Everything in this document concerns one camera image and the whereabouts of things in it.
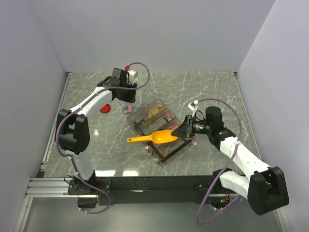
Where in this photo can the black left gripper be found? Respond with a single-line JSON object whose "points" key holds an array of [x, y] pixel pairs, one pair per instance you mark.
{"points": [[131, 98]]}

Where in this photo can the yellow plastic scoop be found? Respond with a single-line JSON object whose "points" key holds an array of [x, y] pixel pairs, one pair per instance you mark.
{"points": [[157, 137]]}

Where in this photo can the black base beam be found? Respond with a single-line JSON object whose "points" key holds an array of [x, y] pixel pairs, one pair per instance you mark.
{"points": [[141, 189]]}

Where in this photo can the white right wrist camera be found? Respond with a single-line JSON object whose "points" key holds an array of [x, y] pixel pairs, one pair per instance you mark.
{"points": [[193, 105]]}

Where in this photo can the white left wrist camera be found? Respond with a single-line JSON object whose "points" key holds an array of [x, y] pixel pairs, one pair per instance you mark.
{"points": [[131, 76]]}

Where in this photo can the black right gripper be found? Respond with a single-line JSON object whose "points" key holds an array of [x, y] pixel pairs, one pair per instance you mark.
{"points": [[186, 129]]}

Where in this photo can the clear candy drawer box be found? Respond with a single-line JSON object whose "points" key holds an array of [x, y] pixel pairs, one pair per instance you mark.
{"points": [[153, 126]]}

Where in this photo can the aluminium frame rail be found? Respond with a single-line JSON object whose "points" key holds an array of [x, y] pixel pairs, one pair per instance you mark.
{"points": [[41, 187]]}

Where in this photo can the red jar lid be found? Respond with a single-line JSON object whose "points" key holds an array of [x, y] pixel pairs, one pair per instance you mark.
{"points": [[105, 109]]}

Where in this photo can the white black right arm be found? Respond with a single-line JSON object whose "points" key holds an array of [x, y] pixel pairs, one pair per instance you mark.
{"points": [[262, 185]]}

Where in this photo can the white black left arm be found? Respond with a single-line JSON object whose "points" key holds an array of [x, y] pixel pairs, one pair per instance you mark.
{"points": [[72, 136]]}

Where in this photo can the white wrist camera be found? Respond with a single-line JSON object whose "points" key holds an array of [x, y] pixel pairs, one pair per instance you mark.
{"points": [[193, 105], [131, 76]]}

